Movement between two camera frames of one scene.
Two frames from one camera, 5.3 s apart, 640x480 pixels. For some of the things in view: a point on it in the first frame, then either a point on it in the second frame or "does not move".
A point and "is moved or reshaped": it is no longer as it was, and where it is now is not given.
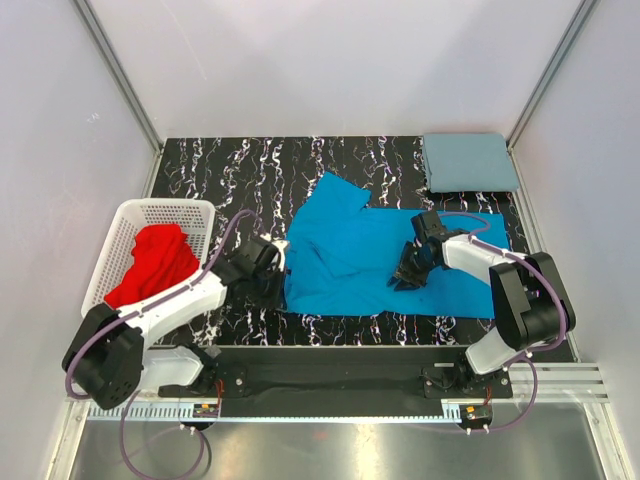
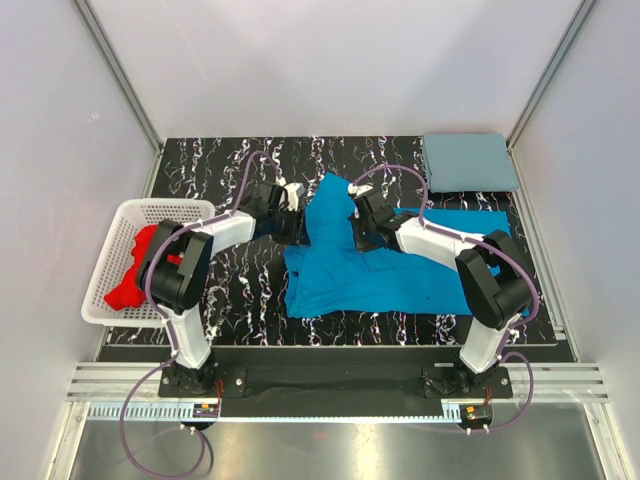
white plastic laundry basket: x=194 y=219 does not move
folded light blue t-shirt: x=469 y=162 does not move
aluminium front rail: x=539 y=383 does not move
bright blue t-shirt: x=342 y=256 is moved or reshaped
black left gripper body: x=267 y=290 → x=287 y=225
